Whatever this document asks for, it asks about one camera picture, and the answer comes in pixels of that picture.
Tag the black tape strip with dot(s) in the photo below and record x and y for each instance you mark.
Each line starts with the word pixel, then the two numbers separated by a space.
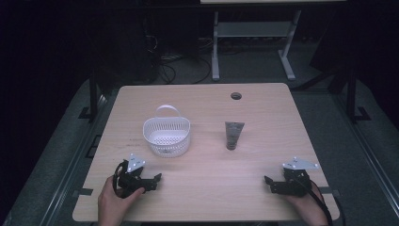
pixel 328 190
pixel 84 191

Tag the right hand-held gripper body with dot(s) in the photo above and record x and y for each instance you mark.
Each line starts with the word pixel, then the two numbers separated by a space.
pixel 295 182

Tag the person's right hand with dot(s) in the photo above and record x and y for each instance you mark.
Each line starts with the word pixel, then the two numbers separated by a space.
pixel 309 208

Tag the black metal stand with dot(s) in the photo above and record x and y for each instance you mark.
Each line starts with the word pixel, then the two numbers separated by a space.
pixel 93 94
pixel 352 94

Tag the white plastic basket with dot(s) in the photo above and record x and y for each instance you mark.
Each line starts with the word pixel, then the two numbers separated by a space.
pixel 166 132

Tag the grey squeeze tube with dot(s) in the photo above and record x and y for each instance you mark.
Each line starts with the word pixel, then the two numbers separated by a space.
pixel 233 133

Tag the person's left hand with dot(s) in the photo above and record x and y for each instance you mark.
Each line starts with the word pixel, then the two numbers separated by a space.
pixel 113 204

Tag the white metal desk frame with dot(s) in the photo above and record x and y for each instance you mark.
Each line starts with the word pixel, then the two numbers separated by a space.
pixel 251 29

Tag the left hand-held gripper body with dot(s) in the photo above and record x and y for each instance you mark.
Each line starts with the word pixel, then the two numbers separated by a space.
pixel 131 179

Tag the aluminium floor rail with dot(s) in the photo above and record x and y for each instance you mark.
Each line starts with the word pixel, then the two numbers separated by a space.
pixel 72 163
pixel 367 150

